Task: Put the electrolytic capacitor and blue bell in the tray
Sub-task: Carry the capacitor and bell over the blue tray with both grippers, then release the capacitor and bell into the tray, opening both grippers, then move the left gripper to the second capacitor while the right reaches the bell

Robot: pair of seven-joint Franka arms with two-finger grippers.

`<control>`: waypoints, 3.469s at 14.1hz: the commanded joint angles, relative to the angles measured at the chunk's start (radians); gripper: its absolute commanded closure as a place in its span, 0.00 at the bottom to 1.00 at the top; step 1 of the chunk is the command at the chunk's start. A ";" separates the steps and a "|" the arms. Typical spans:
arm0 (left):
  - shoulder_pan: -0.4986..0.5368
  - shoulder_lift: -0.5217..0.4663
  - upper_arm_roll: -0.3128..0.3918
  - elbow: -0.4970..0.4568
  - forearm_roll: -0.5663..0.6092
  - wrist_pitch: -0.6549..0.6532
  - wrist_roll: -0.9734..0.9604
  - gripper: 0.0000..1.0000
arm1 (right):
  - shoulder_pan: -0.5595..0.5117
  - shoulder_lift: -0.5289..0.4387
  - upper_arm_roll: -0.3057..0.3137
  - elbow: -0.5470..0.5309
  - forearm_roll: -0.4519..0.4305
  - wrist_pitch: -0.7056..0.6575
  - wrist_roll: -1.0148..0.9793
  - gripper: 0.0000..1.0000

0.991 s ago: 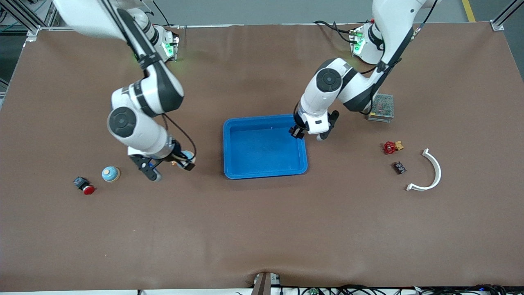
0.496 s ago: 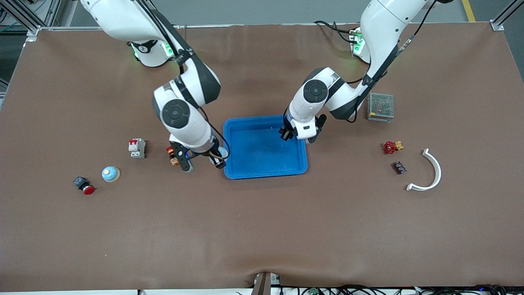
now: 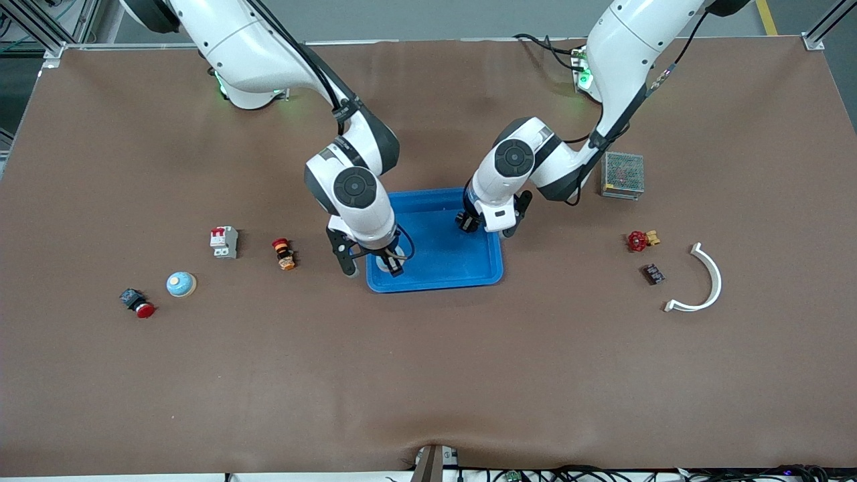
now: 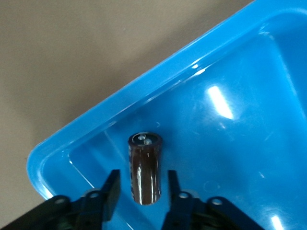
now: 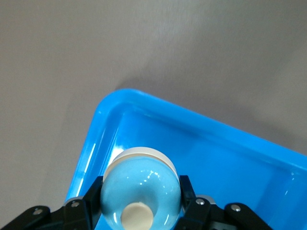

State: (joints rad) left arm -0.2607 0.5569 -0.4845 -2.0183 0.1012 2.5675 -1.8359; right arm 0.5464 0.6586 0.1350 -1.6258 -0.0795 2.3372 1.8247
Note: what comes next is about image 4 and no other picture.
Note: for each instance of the blue plastic tray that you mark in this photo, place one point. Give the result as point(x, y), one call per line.
point(227, 155)

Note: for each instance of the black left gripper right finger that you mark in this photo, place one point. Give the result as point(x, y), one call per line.
point(177, 206)

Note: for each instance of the brown cylindrical electrolytic capacitor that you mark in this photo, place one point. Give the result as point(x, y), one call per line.
point(145, 172)

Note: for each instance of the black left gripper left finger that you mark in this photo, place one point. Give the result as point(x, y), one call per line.
point(112, 191)

